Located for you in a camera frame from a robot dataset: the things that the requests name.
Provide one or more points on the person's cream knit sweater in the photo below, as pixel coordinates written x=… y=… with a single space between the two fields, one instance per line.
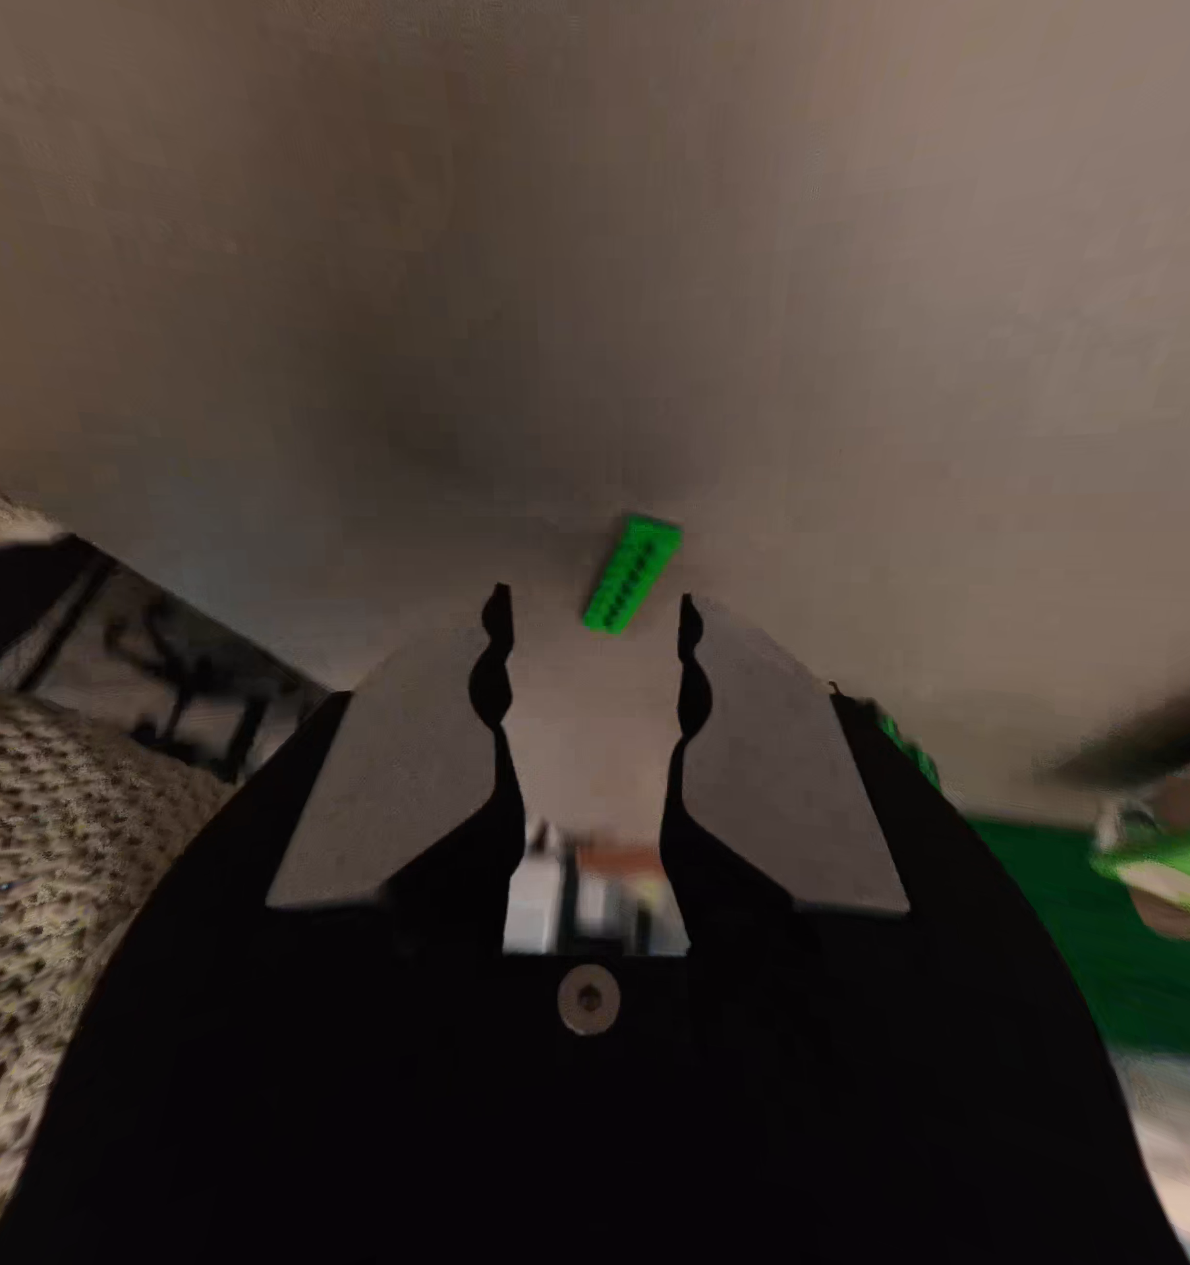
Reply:
x=51 y=870

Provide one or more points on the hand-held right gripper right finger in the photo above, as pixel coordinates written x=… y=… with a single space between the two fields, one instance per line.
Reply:
x=783 y=791

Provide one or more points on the grey black patterned cloth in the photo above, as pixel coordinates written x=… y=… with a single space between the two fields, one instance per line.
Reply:
x=190 y=672

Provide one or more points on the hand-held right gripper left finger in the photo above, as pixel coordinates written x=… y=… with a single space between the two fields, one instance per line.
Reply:
x=397 y=780

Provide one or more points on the green lego plate with holes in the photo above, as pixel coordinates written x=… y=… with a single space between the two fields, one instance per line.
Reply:
x=633 y=573

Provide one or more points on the green lego creeper model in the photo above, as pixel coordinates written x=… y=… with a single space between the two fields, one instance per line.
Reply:
x=911 y=751

